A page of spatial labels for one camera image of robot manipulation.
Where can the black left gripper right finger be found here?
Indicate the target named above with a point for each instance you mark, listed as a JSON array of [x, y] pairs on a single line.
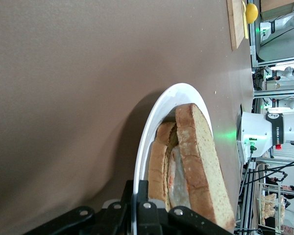
[[152, 220]]

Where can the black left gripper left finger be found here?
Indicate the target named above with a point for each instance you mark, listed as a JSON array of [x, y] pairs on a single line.
[[107, 220]]

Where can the fried egg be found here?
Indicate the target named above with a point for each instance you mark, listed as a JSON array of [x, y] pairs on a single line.
[[177, 176]]

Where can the plain brown bread slice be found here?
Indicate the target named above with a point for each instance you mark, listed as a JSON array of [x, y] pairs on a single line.
[[201, 159]]

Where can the white round plate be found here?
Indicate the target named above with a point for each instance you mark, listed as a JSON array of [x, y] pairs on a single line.
[[152, 127]]

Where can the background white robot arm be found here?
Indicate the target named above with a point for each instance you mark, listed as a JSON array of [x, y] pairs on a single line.
[[284, 22], [286, 72], [289, 102]]

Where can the wooden cutting board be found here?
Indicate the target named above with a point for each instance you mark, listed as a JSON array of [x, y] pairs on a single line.
[[236, 24]]

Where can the yellow plastic knife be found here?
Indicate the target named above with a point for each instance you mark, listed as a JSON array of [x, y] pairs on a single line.
[[245, 22]]

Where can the yellow lemon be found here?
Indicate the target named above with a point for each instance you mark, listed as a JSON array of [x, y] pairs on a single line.
[[252, 13]]

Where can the brown cardboard box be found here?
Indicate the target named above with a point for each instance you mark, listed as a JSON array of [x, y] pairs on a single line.
[[276, 7]]

